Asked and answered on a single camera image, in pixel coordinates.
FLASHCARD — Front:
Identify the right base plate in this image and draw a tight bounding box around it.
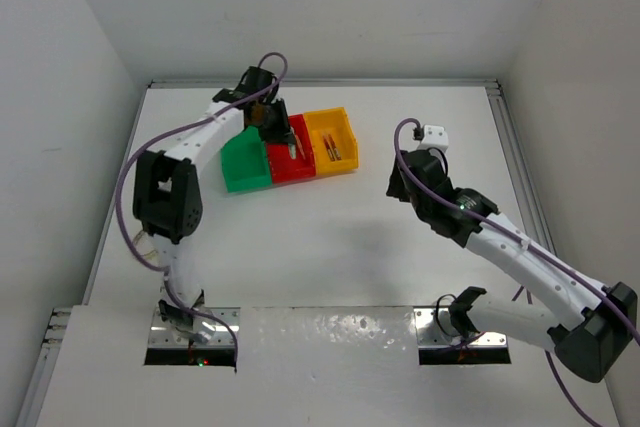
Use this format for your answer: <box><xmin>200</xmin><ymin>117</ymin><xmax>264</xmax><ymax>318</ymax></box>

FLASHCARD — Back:
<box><xmin>413</xmin><ymin>306</ymin><xmax>508</xmax><ymax>350</ymax></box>

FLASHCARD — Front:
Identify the yellow plastic bin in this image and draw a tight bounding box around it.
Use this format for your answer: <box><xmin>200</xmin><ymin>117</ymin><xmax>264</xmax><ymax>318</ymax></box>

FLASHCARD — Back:
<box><xmin>303</xmin><ymin>107</ymin><xmax>359</xmax><ymax>177</ymax></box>

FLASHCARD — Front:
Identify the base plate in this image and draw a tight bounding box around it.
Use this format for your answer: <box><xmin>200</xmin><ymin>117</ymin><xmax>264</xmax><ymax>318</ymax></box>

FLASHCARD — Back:
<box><xmin>413</xmin><ymin>306</ymin><xmax>508</xmax><ymax>350</ymax></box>
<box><xmin>148</xmin><ymin>308</ymin><xmax>240</xmax><ymax>349</ymax></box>

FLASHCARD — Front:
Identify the left base plate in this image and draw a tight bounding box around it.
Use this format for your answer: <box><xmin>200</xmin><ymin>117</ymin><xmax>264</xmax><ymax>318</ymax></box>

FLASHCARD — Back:
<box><xmin>148</xmin><ymin>308</ymin><xmax>240</xmax><ymax>349</ymax></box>

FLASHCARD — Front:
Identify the red plastic bin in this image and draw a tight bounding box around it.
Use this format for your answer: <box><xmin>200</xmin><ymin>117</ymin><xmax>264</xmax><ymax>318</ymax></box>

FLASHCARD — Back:
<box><xmin>266</xmin><ymin>114</ymin><xmax>316</xmax><ymax>184</ymax></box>

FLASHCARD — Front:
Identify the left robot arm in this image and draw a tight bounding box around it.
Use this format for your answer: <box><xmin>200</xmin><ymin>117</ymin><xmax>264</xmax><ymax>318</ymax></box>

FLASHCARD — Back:
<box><xmin>132</xmin><ymin>66</ymin><xmax>294</xmax><ymax>331</ymax></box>

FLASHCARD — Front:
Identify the beige masking tape roll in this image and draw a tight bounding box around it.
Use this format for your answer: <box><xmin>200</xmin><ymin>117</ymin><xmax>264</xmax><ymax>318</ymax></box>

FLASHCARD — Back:
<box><xmin>131</xmin><ymin>230</ymin><xmax>158</xmax><ymax>266</ymax></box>

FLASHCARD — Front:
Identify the green plastic bin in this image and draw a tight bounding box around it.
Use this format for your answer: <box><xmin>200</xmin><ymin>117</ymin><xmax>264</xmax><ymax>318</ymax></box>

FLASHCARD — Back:
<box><xmin>221</xmin><ymin>127</ymin><xmax>272</xmax><ymax>193</ymax></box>

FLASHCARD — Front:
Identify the purple cable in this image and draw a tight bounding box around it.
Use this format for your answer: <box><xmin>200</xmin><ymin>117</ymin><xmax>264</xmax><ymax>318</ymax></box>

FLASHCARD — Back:
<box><xmin>114</xmin><ymin>52</ymin><xmax>290</xmax><ymax>366</ymax></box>
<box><xmin>393</xmin><ymin>118</ymin><xmax>640</xmax><ymax>427</ymax></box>

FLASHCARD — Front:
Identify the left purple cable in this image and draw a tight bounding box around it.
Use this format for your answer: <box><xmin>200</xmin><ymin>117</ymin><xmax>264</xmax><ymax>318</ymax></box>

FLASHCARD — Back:
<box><xmin>114</xmin><ymin>52</ymin><xmax>290</xmax><ymax>366</ymax></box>

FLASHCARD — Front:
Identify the orange pen cap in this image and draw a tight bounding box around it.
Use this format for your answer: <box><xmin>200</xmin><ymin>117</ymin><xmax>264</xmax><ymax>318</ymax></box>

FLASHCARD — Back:
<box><xmin>295</xmin><ymin>135</ymin><xmax>306</xmax><ymax>159</ymax></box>

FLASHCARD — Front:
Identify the red gel pen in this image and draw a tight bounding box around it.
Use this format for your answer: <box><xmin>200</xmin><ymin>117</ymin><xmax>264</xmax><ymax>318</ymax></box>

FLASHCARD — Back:
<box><xmin>328</xmin><ymin>134</ymin><xmax>342</xmax><ymax>161</ymax></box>

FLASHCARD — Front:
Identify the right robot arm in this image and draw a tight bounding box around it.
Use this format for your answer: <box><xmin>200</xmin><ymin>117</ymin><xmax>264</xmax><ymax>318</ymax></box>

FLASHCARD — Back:
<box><xmin>387</xmin><ymin>150</ymin><xmax>638</xmax><ymax>383</ymax></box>

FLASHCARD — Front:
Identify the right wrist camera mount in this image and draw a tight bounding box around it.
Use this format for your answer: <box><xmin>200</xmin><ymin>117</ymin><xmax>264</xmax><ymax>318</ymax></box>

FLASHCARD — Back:
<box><xmin>413</xmin><ymin>124</ymin><xmax>449</xmax><ymax>152</ymax></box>

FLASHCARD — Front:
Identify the pink gel pen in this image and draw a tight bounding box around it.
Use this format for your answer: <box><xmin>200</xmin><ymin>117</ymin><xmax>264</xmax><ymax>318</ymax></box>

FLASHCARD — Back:
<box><xmin>322</xmin><ymin>133</ymin><xmax>335</xmax><ymax>160</ymax></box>

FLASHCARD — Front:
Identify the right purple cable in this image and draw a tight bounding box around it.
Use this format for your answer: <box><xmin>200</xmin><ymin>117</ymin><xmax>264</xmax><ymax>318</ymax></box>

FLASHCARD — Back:
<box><xmin>393</xmin><ymin>118</ymin><xmax>640</xmax><ymax>427</ymax></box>

